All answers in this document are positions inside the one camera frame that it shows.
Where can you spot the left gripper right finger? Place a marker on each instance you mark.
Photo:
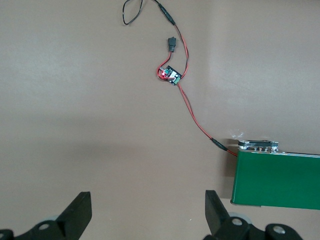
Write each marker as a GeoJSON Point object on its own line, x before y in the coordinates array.
{"type": "Point", "coordinates": [225, 231]}

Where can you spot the small controller circuit board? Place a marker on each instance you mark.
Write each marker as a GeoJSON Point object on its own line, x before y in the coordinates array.
{"type": "Point", "coordinates": [172, 75]}

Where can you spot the clear tape piece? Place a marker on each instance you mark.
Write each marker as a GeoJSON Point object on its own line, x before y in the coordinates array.
{"type": "Point", "coordinates": [236, 134]}

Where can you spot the black inline switch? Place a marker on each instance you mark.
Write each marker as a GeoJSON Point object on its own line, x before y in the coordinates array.
{"type": "Point", "coordinates": [171, 44]}

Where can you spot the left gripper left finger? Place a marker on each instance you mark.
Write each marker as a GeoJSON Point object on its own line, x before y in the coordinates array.
{"type": "Point", "coordinates": [62, 228]}

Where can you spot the green conveyor belt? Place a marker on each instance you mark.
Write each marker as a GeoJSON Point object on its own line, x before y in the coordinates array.
{"type": "Point", "coordinates": [275, 180]}

